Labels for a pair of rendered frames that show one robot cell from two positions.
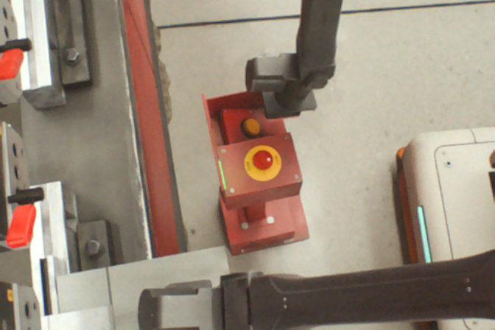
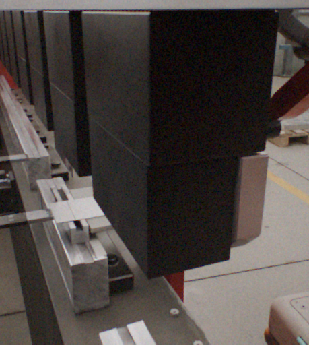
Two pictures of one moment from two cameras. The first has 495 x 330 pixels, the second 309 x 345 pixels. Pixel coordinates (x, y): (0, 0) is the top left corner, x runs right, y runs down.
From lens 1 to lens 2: 1.01 m
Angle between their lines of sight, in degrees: 52
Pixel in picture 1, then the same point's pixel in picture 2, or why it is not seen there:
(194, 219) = not seen: outside the picture
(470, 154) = not seen: outside the picture
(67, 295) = (79, 194)
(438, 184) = (303, 319)
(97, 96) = (73, 182)
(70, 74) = (55, 170)
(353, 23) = (202, 284)
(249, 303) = not seen: hidden behind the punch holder
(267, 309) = not seen: hidden behind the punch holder
